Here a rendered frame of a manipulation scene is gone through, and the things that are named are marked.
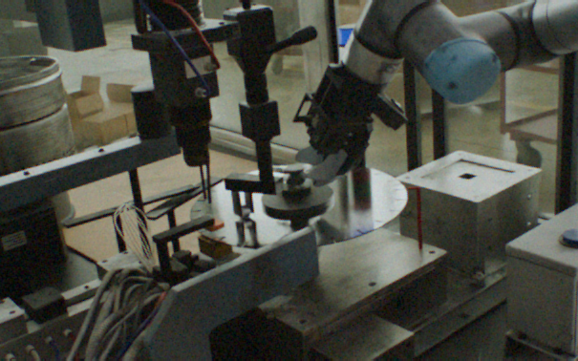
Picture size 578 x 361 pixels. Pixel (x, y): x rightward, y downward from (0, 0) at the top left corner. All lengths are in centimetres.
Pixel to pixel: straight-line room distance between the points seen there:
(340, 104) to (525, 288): 37
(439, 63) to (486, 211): 45
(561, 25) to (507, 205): 48
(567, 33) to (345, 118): 30
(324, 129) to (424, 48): 20
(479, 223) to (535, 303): 20
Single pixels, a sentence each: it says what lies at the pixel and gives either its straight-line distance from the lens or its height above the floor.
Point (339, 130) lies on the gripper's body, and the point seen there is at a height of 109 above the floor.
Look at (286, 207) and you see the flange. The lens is 110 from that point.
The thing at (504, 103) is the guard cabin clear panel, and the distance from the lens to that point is 142.
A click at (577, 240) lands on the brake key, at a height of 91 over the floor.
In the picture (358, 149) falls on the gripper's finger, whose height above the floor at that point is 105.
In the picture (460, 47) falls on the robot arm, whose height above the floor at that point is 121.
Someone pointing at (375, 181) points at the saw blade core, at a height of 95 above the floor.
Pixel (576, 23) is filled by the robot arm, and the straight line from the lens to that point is 89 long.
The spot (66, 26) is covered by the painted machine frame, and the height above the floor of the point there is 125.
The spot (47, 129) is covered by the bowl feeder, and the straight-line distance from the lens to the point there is 161.
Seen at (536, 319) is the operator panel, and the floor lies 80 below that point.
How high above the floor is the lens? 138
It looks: 21 degrees down
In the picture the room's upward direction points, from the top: 6 degrees counter-clockwise
